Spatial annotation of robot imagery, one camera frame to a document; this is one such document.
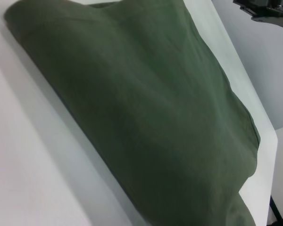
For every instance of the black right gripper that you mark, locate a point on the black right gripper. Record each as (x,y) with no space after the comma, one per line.
(266,9)

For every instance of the dark green printed t-shirt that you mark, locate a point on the dark green printed t-shirt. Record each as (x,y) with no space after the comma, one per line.
(132,106)

